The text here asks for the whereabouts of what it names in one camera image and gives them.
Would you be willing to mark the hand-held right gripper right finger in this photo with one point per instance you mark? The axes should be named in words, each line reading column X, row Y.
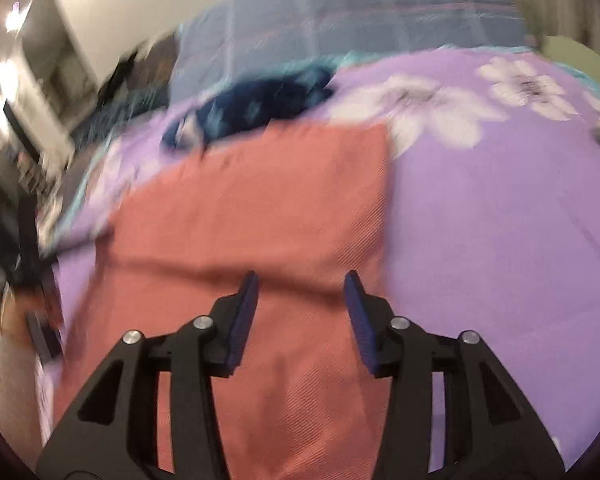
column 360, row 321

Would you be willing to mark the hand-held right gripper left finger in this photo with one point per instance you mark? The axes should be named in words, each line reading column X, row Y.
column 242, row 316

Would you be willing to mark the salmon pink ribbed garment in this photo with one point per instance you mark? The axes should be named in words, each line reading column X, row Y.
column 260, row 210

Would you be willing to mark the purple floral bed sheet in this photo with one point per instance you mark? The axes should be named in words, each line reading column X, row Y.
column 485, row 220

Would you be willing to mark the navy star print garment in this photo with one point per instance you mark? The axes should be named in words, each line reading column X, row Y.
column 260, row 100

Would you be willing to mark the blue plaid quilt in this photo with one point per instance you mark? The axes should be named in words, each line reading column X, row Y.
column 340, row 15

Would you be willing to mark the green pillow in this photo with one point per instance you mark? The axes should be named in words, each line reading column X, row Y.
column 570, row 50

